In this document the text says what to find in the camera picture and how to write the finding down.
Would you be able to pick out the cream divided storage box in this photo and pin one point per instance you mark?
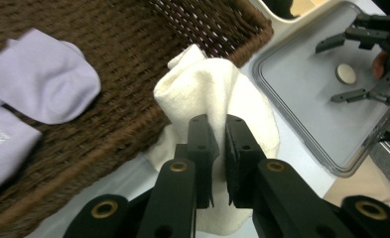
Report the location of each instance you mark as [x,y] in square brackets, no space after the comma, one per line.
[303,4]

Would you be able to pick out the black sock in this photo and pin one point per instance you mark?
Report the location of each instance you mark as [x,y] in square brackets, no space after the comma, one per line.
[275,6]

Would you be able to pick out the white sock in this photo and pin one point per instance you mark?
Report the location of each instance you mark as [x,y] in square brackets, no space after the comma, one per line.
[209,86]

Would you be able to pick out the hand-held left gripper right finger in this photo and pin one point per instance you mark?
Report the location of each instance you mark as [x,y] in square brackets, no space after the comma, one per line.
[275,198]

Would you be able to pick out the brown wicker basket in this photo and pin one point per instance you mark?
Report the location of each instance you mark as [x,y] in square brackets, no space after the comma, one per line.
[133,49]

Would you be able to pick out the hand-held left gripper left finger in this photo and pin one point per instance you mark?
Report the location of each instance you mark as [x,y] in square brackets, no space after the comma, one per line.
[182,185]

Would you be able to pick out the clear plastic box lid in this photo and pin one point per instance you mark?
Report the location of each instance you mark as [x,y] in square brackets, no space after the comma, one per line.
[301,109]

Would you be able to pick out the light purple sock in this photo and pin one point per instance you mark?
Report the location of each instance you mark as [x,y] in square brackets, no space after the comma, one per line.
[4,145]
[50,76]

